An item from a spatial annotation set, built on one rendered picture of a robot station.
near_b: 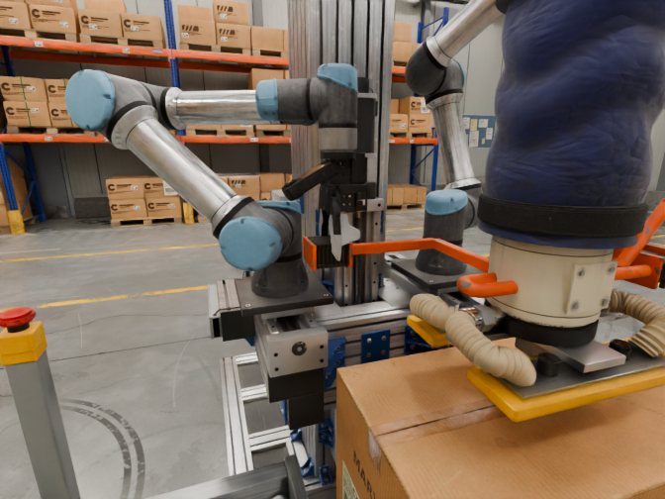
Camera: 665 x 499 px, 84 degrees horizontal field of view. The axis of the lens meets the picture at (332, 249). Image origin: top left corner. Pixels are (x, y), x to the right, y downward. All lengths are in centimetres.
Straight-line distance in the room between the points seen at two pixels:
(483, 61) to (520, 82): 1098
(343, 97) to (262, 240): 31
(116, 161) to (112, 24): 261
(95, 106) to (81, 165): 822
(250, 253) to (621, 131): 62
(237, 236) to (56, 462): 75
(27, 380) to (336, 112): 90
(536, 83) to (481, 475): 54
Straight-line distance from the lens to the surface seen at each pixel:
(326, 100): 72
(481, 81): 1151
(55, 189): 921
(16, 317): 106
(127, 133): 88
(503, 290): 61
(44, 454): 123
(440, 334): 70
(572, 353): 66
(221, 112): 93
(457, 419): 73
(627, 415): 87
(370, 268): 111
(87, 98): 91
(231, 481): 111
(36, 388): 113
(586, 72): 58
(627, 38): 60
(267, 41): 782
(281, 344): 83
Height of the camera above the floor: 139
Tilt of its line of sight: 15 degrees down
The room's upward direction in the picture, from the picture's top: straight up
